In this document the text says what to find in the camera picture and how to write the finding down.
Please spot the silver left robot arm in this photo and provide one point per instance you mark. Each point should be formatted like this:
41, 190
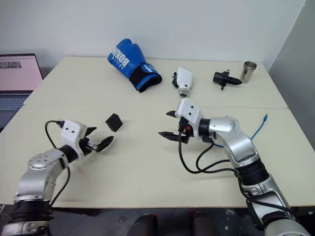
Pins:
37, 177

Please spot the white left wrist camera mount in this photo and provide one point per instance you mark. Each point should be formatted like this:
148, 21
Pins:
71, 132

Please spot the dark rounded shape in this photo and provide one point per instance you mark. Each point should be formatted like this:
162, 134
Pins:
145, 226

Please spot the open laptop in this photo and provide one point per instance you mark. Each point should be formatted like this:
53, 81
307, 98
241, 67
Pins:
14, 76

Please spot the stainless steel cup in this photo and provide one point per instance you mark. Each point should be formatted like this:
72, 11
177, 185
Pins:
247, 73

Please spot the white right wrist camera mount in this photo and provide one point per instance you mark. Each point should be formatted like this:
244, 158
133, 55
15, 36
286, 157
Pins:
190, 110

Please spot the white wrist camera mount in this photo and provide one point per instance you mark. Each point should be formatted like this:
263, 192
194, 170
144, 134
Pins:
71, 132
190, 110

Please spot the white and black handheld device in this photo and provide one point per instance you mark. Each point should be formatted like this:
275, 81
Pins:
184, 77

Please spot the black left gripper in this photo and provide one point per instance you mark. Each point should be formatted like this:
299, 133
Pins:
86, 146

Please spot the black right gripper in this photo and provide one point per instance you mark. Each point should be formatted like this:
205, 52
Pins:
184, 129

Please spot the blue boxing glove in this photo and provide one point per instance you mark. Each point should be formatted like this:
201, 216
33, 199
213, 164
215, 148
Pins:
128, 56

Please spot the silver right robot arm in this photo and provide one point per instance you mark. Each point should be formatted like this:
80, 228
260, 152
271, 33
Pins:
241, 145

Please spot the small black box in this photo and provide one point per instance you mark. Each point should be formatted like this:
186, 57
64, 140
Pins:
114, 122

